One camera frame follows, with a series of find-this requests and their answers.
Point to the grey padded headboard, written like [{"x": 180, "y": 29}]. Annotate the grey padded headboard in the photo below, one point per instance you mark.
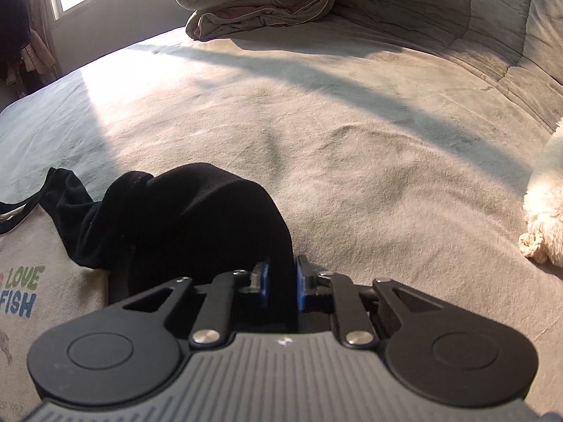
[{"x": 497, "y": 13}]

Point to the hanging dark coat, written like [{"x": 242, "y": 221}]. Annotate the hanging dark coat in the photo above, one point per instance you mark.
[{"x": 12, "y": 26}]

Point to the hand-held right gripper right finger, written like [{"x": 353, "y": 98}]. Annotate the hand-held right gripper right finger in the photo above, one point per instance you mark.
[{"x": 301, "y": 285}]

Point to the black-sleeved white printed shirt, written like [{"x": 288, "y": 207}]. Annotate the black-sleeved white printed shirt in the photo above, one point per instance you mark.
[{"x": 198, "y": 211}]

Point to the hanging pink garment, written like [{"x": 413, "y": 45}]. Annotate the hanging pink garment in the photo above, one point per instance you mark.
[{"x": 37, "y": 55}]

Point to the white fluffy dog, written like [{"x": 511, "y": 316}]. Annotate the white fluffy dog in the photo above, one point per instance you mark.
[{"x": 547, "y": 193}]

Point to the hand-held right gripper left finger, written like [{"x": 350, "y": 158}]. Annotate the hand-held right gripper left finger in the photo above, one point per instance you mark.
[{"x": 262, "y": 285}]

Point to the grey bed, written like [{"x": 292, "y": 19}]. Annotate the grey bed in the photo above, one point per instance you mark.
[{"x": 316, "y": 140}]

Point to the folded beige quilt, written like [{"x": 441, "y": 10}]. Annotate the folded beige quilt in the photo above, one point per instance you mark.
[{"x": 259, "y": 0}]

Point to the patterned beige curtain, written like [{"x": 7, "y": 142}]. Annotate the patterned beige curtain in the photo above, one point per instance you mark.
[{"x": 38, "y": 4}]

